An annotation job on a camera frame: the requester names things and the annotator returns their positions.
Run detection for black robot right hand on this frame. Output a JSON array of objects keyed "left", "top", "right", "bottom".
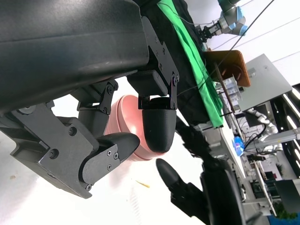
[{"left": 156, "top": 158, "right": 247, "bottom": 225}]

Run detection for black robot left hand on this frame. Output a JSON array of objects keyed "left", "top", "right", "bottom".
[{"left": 0, "top": 0, "right": 180, "bottom": 200}]

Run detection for pink plastic bowl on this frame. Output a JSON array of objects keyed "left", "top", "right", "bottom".
[{"left": 104, "top": 94, "right": 168, "bottom": 162}]

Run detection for small blue object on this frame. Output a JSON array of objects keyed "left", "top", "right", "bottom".
[{"left": 232, "top": 136, "right": 246, "bottom": 157}]

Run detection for grey box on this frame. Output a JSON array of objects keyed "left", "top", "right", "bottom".
[{"left": 274, "top": 179, "right": 300, "bottom": 208}]

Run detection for green plant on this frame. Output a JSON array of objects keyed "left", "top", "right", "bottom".
[{"left": 273, "top": 201, "right": 300, "bottom": 221}]

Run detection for clear storage drawers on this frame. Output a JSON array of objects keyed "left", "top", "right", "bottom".
[{"left": 221, "top": 77, "right": 243, "bottom": 103}]

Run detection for grey metal panel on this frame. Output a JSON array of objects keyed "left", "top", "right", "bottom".
[{"left": 239, "top": 53, "right": 293, "bottom": 112}]

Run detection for green cloth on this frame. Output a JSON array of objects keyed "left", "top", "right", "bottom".
[{"left": 156, "top": 0, "right": 225, "bottom": 128}]

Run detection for brown wooden board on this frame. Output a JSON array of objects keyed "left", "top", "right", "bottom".
[{"left": 202, "top": 50, "right": 251, "bottom": 88}]

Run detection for aluminium rail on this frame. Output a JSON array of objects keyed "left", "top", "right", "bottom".
[{"left": 243, "top": 130, "right": 300, "bottom": 152}]

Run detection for black metal frame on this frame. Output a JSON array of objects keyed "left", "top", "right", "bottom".
[{"left": 269, "top": 86, "right": 300, "bottom": 169}]

